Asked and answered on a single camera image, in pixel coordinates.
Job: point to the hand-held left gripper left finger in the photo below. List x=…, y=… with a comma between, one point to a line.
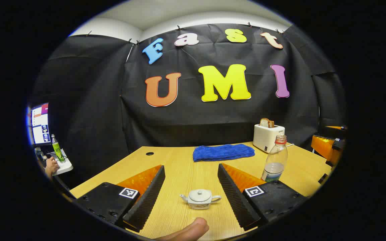
x=147, y=197

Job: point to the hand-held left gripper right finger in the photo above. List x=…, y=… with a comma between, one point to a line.
x=233, y=194

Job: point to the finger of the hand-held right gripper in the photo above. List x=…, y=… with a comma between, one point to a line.
x=322, y=147

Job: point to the white ceramic teacup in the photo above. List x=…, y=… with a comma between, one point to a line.
x=199, y=205

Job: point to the clear plastic water bottle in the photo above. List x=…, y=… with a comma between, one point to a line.
x=275, y=157

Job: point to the green drink bottle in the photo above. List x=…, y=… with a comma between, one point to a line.
x=57, y=149

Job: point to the blue towel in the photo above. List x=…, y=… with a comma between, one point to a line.
x=223, y=152

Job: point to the white toaster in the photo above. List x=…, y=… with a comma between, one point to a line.
x=266, y=139

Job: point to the slice of toast bread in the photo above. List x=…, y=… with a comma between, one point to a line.
x=266, y=123

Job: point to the white side table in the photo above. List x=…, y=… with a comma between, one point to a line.
x=65, y=166

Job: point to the black backdrop cloth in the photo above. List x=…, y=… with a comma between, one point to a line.
x=95, y=100

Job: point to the computer monitor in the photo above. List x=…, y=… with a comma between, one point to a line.
x=40, y=125

